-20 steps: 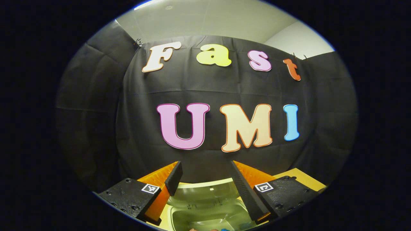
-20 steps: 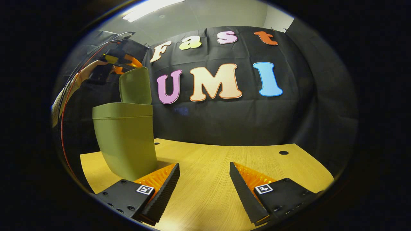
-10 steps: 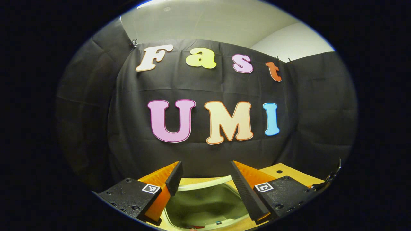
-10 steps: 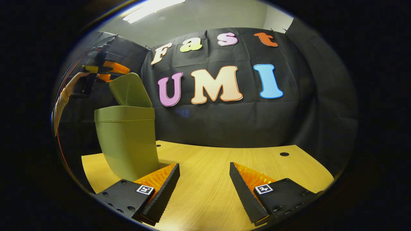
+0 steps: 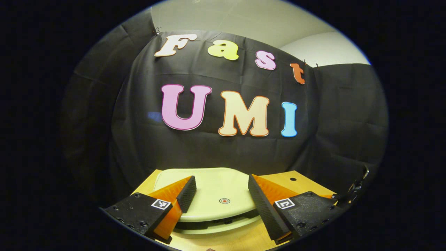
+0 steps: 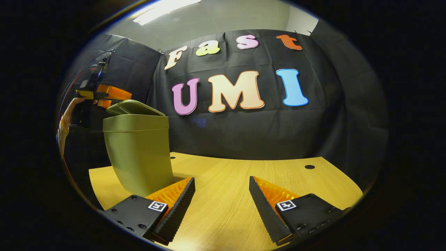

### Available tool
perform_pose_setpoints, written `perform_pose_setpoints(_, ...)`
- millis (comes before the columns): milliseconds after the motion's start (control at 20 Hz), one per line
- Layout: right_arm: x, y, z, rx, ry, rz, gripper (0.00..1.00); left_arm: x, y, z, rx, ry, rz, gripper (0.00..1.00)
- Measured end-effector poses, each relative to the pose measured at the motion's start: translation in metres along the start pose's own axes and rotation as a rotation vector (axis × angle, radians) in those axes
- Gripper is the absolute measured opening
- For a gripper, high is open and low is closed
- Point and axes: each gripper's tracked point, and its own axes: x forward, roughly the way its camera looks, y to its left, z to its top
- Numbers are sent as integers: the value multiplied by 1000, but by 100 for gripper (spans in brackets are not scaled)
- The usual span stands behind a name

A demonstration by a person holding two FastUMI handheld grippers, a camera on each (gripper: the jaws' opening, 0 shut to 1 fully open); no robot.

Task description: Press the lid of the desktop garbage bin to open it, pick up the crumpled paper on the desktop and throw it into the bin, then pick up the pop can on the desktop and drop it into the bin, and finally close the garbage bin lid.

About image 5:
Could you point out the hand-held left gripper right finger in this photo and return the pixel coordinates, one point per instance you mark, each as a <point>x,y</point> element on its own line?
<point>266,209</point>

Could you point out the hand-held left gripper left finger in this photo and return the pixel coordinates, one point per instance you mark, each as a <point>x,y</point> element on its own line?
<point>187,193</point>

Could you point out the green desktop garbage bin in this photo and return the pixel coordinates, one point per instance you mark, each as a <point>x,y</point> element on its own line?
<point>219,188</point>

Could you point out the wooden desktop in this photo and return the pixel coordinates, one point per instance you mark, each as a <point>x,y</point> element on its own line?
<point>226,242</point>

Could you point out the black backdrop cloth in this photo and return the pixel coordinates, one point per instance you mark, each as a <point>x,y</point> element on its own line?
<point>226,153</point>

